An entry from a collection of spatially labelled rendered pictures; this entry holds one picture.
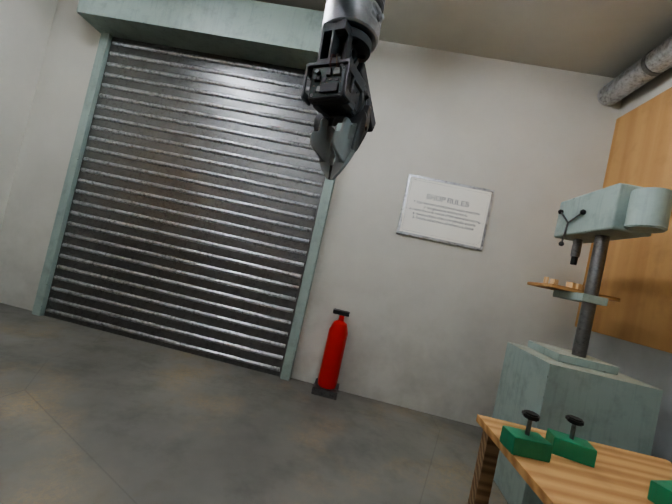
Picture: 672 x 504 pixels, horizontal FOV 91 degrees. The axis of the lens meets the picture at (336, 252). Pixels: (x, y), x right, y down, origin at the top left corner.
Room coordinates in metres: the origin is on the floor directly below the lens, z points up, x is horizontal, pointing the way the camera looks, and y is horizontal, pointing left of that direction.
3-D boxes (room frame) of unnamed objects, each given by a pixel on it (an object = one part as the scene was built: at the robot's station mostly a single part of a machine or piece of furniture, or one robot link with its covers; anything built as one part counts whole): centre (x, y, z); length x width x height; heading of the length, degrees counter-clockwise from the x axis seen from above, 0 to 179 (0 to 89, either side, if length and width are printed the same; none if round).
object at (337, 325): (2.43, -0.14, 0.30); 0.19 x 0.18 x 0.60; 175
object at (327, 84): (0.50, 0.05, 1.22); 0.09 x 0.08 x 0.12; 155
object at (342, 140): (0.49, 0.03, 1.11); 0.06 x 0.03 x 0.09; 155
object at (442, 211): (2.46, -0.73, 1.48); 0.64 x 0.02 x 0.46; 85
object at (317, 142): (0.51, 0.06, 1.11); 0.06 x 0.03 x 0.09; 155
